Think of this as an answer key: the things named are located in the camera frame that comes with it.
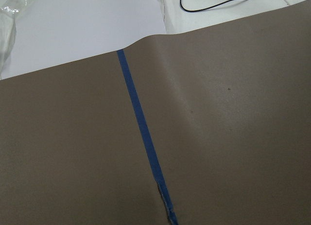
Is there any clear plastic bag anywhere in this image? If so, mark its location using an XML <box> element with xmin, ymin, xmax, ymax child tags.
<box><xmin>0</xmin><ymin>0</ymin><xmax>35</xmax><ymax>67</ymax></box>

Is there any thin black cable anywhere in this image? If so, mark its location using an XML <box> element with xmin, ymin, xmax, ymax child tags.
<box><xmin>179</xmin><ymin>0</ymin><xmax>276</xmax><ymax>13</ymax></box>

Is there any white paper sheet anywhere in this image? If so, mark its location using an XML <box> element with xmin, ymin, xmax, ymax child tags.
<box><xmin>0</xmin><ymin>0</ymin><xmax>166</xmax><ymax>79</ymax></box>

